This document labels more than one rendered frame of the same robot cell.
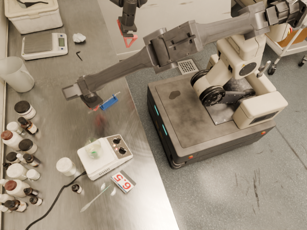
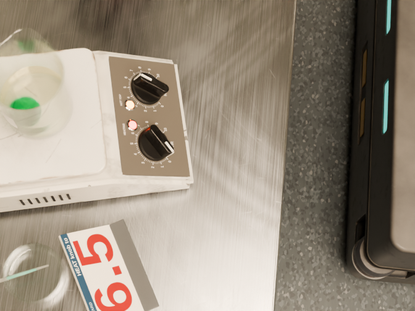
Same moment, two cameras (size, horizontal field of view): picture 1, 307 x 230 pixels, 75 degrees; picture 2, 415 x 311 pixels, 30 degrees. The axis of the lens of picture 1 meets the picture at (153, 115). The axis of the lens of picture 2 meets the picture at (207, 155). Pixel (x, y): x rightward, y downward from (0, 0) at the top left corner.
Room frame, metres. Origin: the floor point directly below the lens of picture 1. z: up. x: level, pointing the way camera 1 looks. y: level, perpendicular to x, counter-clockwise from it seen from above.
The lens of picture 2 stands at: (0.13, 0.01, 1.49)
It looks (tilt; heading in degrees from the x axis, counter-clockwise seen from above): 73 degrees down; 18
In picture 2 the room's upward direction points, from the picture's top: 11 degrees clockwise
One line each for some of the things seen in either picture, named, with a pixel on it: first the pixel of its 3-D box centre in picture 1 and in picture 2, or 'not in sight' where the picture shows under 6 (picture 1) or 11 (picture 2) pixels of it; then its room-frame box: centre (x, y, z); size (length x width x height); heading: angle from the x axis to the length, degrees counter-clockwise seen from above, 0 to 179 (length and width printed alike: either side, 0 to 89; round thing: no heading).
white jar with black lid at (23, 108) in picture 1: (25, 110); not in sight; (0.49, 0.63, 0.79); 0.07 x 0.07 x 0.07
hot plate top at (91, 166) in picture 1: (96, 155); (33, 116); (0.27, 0.22, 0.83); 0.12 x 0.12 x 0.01; 37
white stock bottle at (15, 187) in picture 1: (17, 187); not in sight; (0.13, 0.51, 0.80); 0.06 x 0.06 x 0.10
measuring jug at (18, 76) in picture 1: (19, 76); not in sight; (0.66, 0.71, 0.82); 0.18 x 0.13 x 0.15; 75
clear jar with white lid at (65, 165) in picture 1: (66, 167); not in sight; (0.23, 0.34, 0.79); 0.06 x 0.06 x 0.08
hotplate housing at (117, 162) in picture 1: (103, 155); (68, 129); (0.29, 0.20, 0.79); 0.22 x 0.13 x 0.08; 127
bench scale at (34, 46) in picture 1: (44, 44); not in sight; (0.98, 0.71, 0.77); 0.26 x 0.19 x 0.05; 109
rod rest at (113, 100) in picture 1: (108, 101); not in sight; (0.59, 0.24, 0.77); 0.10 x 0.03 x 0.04; 138
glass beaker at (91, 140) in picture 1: (94, 148); (32, 88); (0.28, 0.22, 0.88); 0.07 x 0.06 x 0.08; 30
